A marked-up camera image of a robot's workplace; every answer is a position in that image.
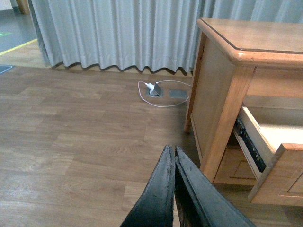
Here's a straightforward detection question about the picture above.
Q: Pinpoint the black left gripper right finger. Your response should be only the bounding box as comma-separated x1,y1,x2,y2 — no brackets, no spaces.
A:
175,146,255,227

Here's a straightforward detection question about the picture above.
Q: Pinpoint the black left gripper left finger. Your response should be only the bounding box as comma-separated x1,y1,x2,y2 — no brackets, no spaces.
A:
121,145,176,227

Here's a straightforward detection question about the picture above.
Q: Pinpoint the wooden top drawer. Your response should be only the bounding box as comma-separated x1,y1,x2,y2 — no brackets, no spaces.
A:
233,105,303,206

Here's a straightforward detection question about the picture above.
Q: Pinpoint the wooden drawer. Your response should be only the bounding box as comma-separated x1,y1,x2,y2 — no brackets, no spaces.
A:
233,105,303,206
214,146,256,185

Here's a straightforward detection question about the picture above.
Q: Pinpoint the wooden bottom drawer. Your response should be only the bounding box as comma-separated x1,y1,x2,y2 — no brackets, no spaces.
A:
214,146,256,185

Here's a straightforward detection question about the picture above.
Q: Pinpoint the closed metal floor plate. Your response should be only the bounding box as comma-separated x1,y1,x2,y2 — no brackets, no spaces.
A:
169,89,188,99

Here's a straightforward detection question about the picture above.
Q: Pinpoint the open metal floor socket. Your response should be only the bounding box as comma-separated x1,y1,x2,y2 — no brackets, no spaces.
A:
146,82,164,97

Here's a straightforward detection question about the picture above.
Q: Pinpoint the white charger plug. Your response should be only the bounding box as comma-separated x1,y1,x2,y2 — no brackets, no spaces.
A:
145,83,154,90

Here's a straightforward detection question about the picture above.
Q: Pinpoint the wooden nightstand cabinet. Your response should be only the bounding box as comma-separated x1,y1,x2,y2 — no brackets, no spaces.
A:
184,18,303,182

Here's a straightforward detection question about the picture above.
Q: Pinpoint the grey curtain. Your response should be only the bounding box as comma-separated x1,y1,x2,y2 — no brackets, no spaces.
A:
28,0,303,71

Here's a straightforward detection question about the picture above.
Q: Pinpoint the wooden furniture leg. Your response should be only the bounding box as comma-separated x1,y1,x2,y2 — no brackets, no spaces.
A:
16,0,30,15

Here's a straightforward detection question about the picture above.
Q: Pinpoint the black drawer slide rail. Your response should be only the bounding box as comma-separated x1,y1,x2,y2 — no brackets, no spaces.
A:
234,117,266,173

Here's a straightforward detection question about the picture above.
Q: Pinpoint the white charger cable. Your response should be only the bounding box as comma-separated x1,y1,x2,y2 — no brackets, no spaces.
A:
137,79,192,107

